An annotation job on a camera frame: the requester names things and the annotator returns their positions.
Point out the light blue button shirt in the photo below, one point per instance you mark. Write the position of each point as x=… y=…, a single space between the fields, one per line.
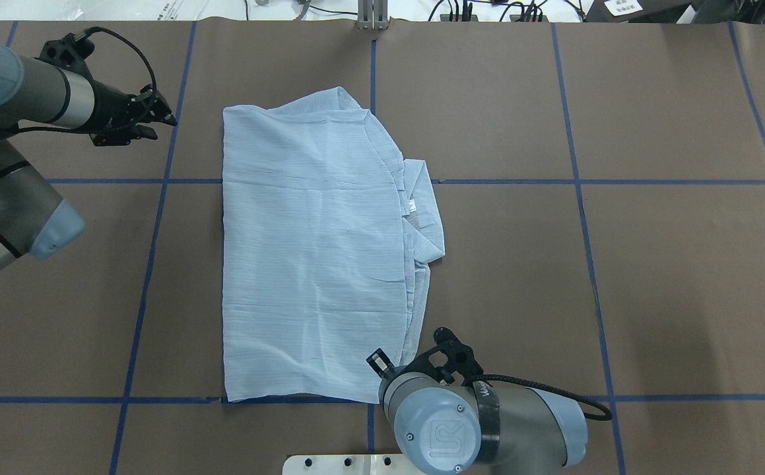
x=328 y=232

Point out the clear plastic bag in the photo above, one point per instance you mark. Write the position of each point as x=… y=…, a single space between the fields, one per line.
x=41 y=10

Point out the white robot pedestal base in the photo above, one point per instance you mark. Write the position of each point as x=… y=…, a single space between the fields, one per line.
x=349 y=464

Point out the aluminium frame post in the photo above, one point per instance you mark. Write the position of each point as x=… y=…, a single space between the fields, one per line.
x=372 y=15

